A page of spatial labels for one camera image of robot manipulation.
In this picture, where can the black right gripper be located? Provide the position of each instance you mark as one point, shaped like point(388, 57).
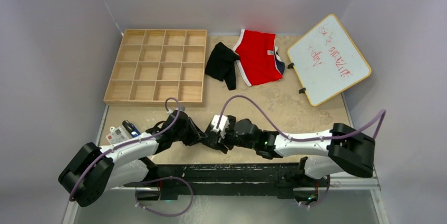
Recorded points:
point(221, 143)

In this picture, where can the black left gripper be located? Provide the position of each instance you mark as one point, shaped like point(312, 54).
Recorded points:
point(192, 137)

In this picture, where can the black striped underwear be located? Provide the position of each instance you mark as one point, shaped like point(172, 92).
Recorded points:
point(213, 138)

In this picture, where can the plain black underwear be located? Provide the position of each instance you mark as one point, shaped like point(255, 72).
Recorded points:
point(221, 65)

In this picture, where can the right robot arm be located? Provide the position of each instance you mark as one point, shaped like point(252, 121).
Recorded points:
point(340, 149)

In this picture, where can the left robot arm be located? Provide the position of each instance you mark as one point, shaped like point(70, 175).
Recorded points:
point(94, 170)

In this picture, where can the red white blue underwear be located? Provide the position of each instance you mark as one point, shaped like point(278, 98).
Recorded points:
point(259, 61)

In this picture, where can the wooden compartment tray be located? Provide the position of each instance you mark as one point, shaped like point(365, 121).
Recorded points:
point(155, 64)

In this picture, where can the plastic packaged card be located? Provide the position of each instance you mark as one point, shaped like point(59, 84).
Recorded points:
point(117, 135)

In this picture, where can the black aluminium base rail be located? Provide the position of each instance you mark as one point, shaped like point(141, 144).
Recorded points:
point(280, 180)

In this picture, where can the white board with wooden frame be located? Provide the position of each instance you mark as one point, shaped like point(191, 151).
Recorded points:
point(327, 61)

